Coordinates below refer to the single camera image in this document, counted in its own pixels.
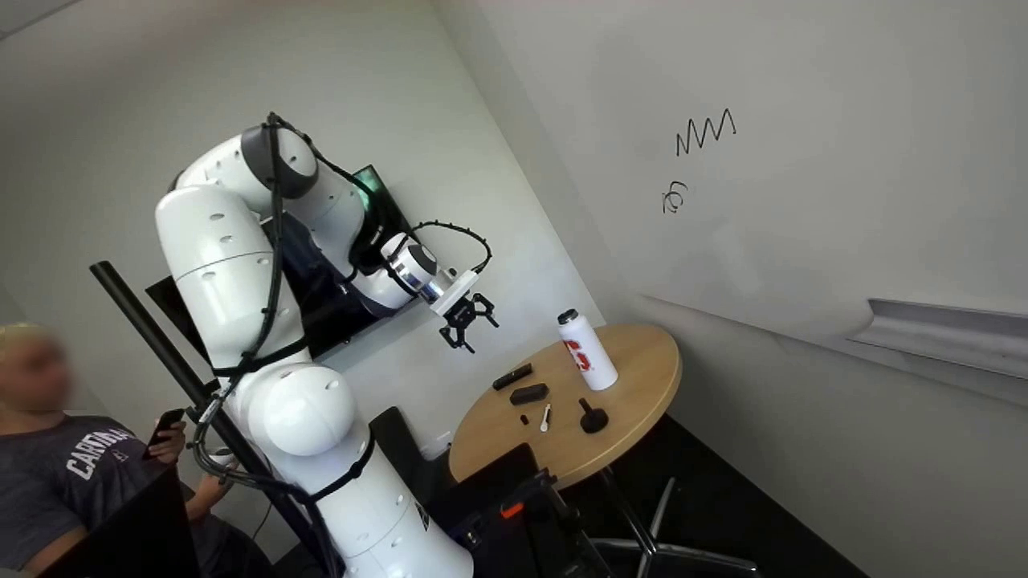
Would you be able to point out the white bottle with red logo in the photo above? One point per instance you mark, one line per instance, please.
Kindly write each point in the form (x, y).
(590, 358)

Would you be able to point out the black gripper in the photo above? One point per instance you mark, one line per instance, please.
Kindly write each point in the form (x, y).
(463, 310)

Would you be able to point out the person in grey shirt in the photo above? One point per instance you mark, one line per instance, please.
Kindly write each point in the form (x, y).
(65, 471)

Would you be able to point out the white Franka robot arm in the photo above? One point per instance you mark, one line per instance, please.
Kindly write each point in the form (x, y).
(227, 268)

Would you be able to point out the round wooden table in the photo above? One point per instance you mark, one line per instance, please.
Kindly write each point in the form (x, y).
(630, 385)

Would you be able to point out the person's left hand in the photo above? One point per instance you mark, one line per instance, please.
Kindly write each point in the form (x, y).
(167, 448)

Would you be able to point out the person's right forearm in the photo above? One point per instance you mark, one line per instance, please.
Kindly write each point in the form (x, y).
(53, 549)

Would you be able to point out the black laptop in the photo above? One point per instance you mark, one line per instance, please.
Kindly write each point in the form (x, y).
(128, 535)

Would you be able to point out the chrome star table base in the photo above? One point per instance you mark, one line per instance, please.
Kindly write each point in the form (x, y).
(648, 549)

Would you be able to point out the black metal pole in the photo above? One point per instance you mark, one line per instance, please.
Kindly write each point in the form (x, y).
(138, 321)

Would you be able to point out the white whiteboard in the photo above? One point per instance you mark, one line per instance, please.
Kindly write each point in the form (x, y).
(856, 160)

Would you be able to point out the black phone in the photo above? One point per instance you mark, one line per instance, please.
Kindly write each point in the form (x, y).
(167, 424)

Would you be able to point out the white whiteboard tray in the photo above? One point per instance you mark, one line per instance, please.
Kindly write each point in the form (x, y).
(941, 321)

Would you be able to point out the black office chair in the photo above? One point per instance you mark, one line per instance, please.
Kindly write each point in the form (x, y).
(547, 540)

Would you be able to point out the person's left forearm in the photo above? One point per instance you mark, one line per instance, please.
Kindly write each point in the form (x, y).
(210, 495)

